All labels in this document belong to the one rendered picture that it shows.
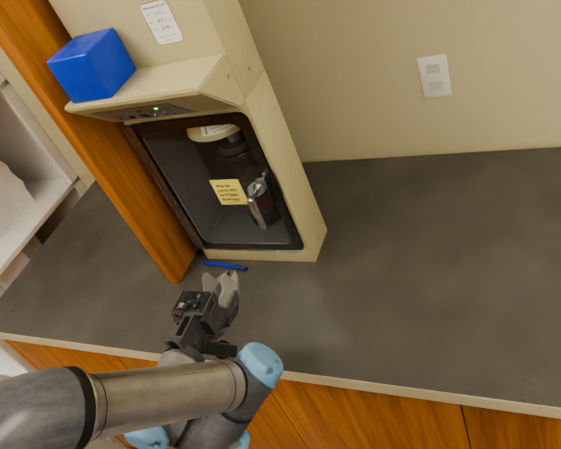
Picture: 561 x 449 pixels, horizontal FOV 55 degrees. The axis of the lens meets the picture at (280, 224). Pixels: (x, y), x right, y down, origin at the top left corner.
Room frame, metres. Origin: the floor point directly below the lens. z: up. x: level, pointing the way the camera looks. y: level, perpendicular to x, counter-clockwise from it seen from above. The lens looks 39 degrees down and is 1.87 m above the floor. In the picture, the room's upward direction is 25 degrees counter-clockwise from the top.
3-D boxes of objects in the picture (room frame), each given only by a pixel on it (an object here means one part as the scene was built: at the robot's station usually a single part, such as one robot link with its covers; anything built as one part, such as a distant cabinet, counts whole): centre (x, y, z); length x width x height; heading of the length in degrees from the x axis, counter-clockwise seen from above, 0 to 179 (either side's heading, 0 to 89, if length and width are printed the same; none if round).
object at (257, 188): (0.95, 0.03, 1.17); 0.05 x 0.03 x 0.10; 144
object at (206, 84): (1.00, 0.12, 1.46); 0.32 x 0.11 x 0.10; 54
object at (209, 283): (0.78, 0.17, 1.17); 0.09 x 0.03 x 0.06; 147
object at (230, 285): (0.76, 0.14, 1.17); 0.09 x 0.03 x 0.06; 142
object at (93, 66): (1.05, 0.20, 1.56); 0.10 x 0.10 x 0.09; 54
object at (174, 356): (0.62, 0.27, 1.17); 0.08 x 0.05 x 0.08; 54
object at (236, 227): (1.04, 0.09, 1.19); 0.30 x 0.01 x 0.40; 54
